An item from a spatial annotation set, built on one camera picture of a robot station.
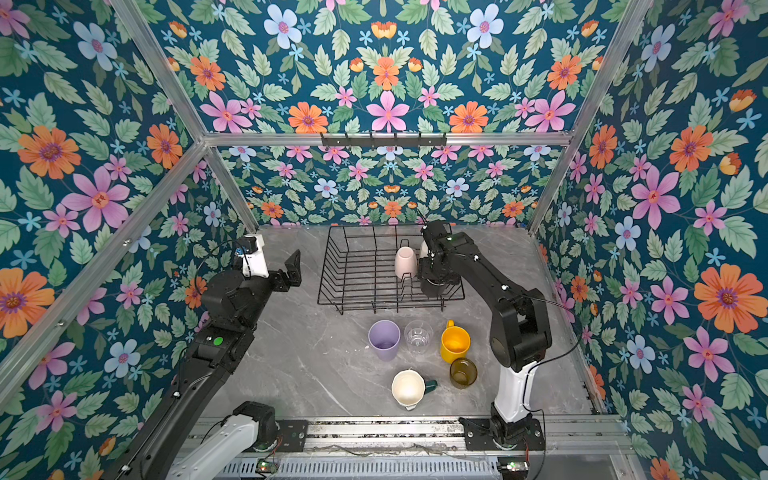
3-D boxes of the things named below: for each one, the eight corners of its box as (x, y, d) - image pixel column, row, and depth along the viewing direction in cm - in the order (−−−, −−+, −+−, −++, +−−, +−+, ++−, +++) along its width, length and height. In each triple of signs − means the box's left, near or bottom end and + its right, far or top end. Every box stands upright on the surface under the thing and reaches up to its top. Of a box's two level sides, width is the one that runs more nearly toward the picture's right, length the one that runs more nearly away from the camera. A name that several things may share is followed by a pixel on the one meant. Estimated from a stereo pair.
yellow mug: (440, 363, 87) (443, 352, 80) (438, 332, 93) (440, 319, 86) (467, 363, 87) (472, 352, 80) (463, 332, 93) (467, 319, 86)
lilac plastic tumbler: (371, 366, 87) (367, 349, 77) (373, 338, 93) (369, 319, 82) (400, 366, 87) (399, 349, 77) (400, 338, 93) (399, 319, 82)
